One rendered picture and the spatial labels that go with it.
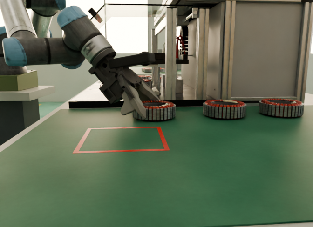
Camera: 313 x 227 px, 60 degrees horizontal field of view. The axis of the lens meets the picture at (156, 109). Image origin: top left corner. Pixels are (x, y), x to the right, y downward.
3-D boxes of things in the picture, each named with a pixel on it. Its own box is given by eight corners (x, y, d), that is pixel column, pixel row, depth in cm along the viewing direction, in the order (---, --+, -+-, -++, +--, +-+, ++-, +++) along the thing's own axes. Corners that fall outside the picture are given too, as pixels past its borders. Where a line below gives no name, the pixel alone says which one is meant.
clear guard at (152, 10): (86, 23, 82) (85, 3, 81) (97, 31, 106) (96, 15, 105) (192, 24, 85) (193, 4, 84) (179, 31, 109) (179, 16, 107)
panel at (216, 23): (216, 99, 87) (221, 1, 81) (180, 82, 152) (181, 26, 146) (220, 99, 87) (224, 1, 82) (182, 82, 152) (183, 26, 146)
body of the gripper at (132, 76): (124, 101, 77) (98, 68, 77) (145, 82, 74) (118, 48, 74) (112, 106, 70) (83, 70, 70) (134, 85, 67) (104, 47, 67)
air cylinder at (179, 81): (169, 93, 103) (169, 78, 102) (167, 90, 110) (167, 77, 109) (182, 93, 103) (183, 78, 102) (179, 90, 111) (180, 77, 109)
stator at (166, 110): (125, 120, 67) (125, 105, 67) (142, 111, 78) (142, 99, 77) (168, 123, 64) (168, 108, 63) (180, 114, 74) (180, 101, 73)
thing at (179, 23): (177, 24, 102) (177, 13, 101) (174, 26, 108) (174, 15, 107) (188, 24, 103) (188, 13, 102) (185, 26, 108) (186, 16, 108)
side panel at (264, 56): (221, 107, 87) (226, 0, 81) (218, 105, 90) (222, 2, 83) (304, 105, 89) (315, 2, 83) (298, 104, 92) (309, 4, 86)
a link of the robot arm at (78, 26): (76, 19, 79) (81, -2, 72) (99, 49, 78) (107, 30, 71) (52, 29, 74) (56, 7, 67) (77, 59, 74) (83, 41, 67)
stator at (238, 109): (232, 122, 65) (233, 107, 64) (194, 115, 73) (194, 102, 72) (253, 115, 73) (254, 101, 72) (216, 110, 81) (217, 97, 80)
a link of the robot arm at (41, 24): (17, 33, 142) (22, -34, 95) (47, 33, 149) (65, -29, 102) (21, 55, 141) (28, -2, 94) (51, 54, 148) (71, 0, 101)
